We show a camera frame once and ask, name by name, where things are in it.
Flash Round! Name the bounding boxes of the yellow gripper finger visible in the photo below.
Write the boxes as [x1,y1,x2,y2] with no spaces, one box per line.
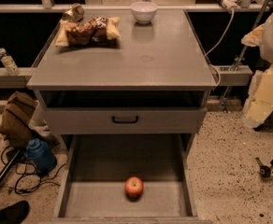
[243,64,273,128]
[241,24,264,47]

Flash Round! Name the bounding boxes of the red apple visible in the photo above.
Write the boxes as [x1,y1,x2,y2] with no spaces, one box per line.
[124,176,144,198]

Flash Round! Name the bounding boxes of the grey drawer cabinet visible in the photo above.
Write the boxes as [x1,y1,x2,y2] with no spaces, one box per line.
[28,9,216,148]

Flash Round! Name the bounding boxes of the open grey middle drawer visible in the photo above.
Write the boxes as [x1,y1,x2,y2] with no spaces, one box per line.
[54,134,198,224]

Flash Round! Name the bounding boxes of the closed grey top drawer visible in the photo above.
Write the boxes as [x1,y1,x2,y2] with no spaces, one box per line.
[45,107,207,134]

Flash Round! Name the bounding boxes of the metal tripod pole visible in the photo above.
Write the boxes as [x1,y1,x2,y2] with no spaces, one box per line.
[220,0,270,112]

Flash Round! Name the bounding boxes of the black wheeled stand base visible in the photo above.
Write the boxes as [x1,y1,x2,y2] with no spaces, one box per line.
[255,142,273,179]

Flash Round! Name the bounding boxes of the white ceramic bowl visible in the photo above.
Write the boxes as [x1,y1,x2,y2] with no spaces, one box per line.
[130,1,158,24]

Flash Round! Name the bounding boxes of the brown chip bag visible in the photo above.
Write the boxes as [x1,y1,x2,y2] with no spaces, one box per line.
[55,17,121,47]

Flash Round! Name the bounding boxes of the tipped metal can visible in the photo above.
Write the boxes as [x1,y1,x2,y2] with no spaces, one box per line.
[62,3,84,22]

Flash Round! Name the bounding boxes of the blue water jug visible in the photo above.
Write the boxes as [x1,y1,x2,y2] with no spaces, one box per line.
[26,138,57,173]

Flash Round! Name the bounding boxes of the clear plastic water bottle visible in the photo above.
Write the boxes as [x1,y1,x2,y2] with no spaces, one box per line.
[0,48,20,76]

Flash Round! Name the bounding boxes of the brown backpack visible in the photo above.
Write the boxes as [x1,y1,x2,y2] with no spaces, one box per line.
[0,91,38,148]

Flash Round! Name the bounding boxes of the black shoe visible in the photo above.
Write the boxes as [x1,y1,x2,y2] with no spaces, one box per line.
[0,201,30,224]

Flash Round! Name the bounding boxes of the white power cable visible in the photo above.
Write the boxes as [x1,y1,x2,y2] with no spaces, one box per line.
[204,7,236,87]

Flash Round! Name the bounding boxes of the black drawer handle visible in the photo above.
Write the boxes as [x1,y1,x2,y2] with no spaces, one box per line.
[111,116,139,124]

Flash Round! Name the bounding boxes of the black floor cables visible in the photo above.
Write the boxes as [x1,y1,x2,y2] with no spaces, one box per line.
[0,145,67,195]

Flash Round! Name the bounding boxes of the grey ledge rail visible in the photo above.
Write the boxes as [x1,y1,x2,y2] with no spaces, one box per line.
[0,67,35,89]

